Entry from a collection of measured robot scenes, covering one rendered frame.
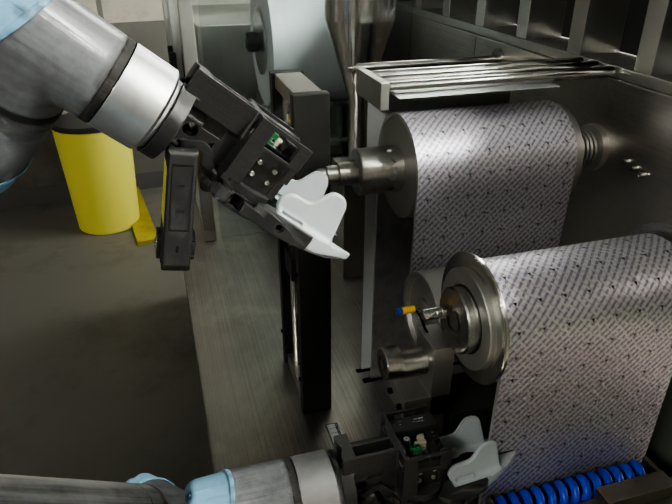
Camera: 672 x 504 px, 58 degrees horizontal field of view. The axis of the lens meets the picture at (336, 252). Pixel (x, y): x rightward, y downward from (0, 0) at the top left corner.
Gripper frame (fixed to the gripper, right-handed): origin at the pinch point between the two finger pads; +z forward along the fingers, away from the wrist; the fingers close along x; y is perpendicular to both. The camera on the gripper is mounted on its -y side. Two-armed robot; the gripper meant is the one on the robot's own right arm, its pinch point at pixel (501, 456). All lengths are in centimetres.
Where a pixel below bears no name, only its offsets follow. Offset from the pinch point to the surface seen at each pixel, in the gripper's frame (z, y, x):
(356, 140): 7, 13, 76
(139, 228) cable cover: -53, -107, 305
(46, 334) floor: -94, -109, 209
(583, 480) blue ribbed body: 10.5, -4.8, -2.3
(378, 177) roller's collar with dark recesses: -5.8, 24.6, 27.9
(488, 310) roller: -3.3, 19.8, 1.8
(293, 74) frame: -13, 35, 46
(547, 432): 5.4, 2.5, -0.2
